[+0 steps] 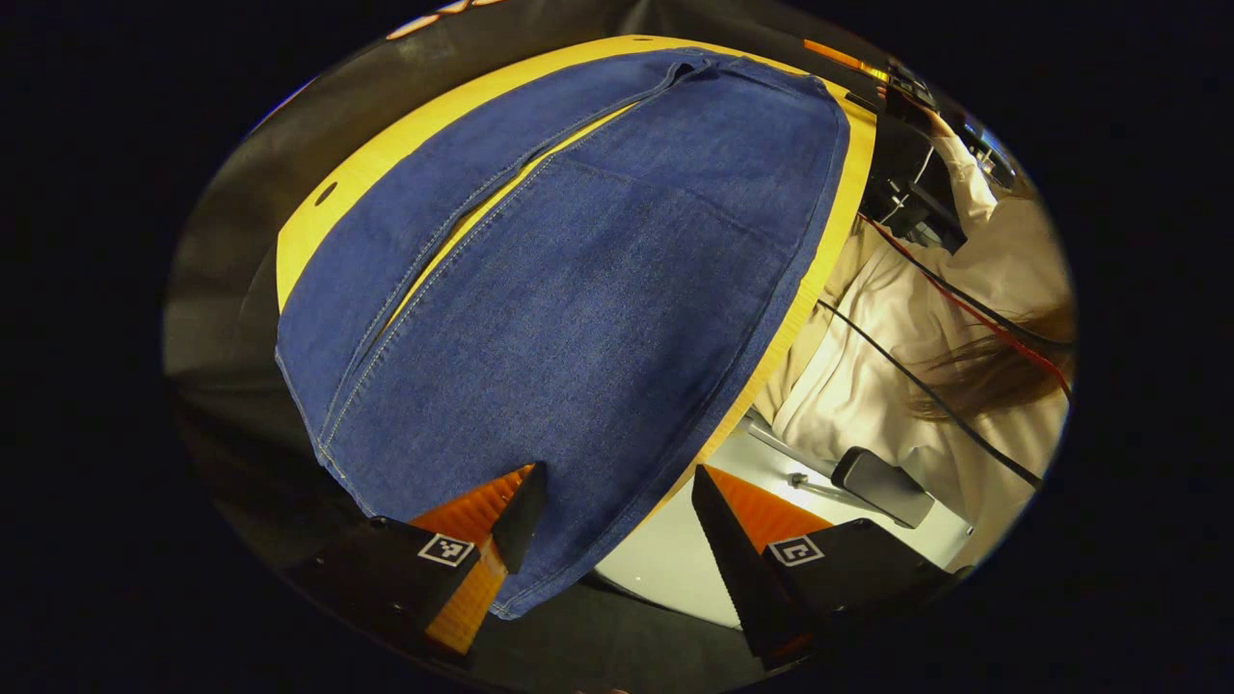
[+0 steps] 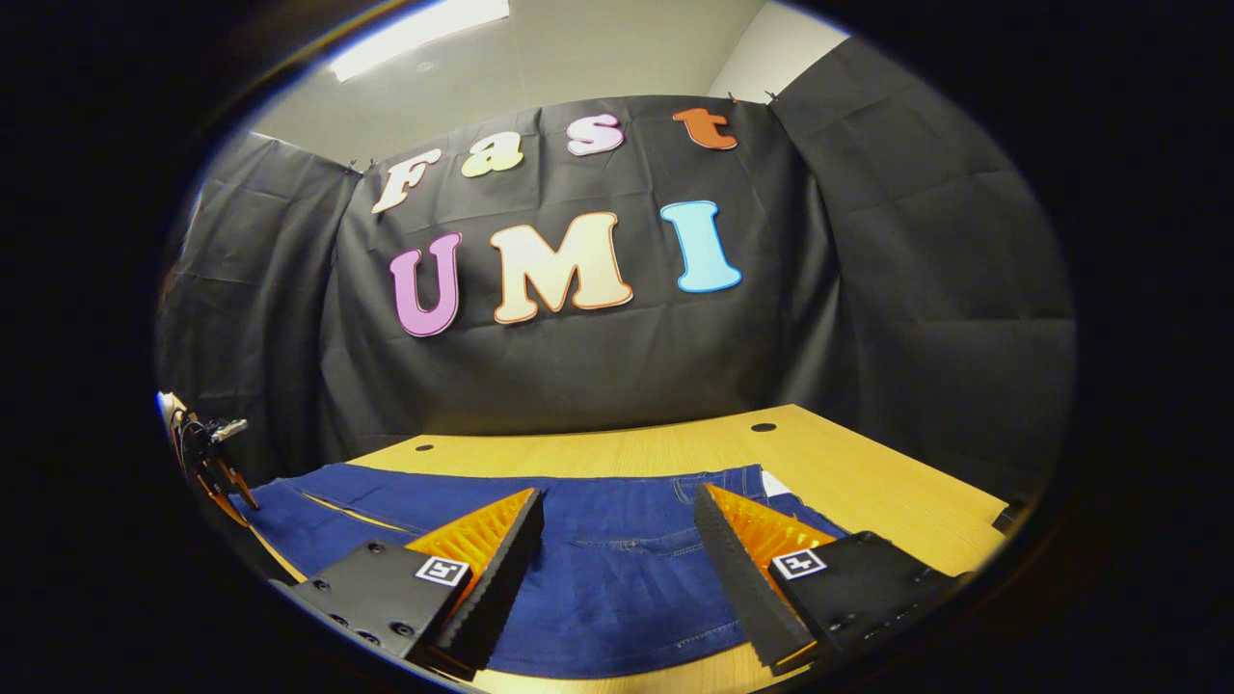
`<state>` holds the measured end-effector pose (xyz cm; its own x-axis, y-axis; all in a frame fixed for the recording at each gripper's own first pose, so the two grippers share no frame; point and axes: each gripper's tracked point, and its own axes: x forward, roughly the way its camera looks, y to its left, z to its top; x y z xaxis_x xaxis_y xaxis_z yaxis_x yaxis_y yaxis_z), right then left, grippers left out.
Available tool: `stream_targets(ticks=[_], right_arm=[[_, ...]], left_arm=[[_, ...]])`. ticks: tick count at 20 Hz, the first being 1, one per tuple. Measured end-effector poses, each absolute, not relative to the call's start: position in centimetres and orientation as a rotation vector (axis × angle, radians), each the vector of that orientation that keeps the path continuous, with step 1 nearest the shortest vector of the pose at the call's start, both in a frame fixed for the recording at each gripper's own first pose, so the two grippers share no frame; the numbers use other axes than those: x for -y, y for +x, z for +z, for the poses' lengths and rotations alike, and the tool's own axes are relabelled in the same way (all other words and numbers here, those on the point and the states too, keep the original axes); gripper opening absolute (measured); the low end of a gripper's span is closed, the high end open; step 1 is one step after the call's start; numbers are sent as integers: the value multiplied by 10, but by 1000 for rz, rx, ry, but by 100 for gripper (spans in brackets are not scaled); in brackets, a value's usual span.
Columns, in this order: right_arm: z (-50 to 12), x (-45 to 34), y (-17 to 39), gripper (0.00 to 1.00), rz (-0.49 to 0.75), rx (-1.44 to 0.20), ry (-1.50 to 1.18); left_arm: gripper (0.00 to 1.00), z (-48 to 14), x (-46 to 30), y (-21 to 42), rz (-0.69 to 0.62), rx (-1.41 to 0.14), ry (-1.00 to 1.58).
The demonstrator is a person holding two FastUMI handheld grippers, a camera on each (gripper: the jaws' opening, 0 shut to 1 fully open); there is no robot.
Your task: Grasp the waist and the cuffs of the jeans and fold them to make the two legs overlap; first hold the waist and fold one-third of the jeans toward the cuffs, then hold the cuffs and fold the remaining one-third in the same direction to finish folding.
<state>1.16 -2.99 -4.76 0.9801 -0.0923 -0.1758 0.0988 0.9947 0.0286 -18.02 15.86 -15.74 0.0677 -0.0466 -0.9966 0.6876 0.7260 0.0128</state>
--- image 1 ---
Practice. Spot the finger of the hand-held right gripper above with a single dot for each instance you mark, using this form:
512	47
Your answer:
844	58

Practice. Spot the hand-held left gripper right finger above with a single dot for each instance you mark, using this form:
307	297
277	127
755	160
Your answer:
728	569

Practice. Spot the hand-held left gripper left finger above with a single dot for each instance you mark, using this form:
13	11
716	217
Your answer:
523	520

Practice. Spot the blue denim jeans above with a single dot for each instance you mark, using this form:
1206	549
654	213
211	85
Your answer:
598	318

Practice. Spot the metal chair lever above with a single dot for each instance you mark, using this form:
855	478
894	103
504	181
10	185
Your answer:
819	487

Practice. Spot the grey chair armrest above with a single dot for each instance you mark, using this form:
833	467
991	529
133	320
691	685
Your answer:
882	487

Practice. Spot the person's beige top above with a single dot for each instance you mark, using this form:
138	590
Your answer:
868	386

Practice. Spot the person's long brown hair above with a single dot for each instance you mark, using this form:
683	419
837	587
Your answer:
993	371

